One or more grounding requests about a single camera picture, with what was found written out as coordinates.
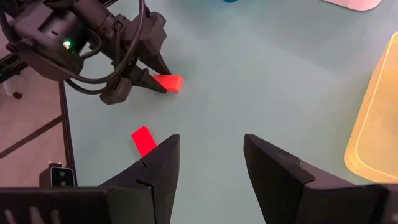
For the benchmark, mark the yellow translucent plastic bin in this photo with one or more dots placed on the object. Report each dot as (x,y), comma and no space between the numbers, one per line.
(376,124)

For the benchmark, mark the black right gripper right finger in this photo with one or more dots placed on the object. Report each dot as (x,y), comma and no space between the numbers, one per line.
(295,196)

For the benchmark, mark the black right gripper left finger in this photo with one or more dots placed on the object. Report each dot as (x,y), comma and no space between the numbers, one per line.
(155,186)

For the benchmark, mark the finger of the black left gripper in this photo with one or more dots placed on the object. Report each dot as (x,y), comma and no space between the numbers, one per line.
(157,63)
(146,81)

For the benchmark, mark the long red block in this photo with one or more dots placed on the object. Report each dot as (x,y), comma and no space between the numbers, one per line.
(143,140)
(171,82)

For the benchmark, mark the black left wrist camera housing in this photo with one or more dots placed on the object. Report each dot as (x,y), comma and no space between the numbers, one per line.
(43,46)

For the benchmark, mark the white plastic bin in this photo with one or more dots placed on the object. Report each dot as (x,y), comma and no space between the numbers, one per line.
(354,3)

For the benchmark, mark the blue plastic bin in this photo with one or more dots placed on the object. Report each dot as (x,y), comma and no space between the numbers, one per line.
(230,1)

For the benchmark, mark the black aluminium table frame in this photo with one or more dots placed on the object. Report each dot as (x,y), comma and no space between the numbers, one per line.
(66,130)

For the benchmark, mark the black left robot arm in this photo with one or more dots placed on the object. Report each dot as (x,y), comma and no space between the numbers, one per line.
(93,14)

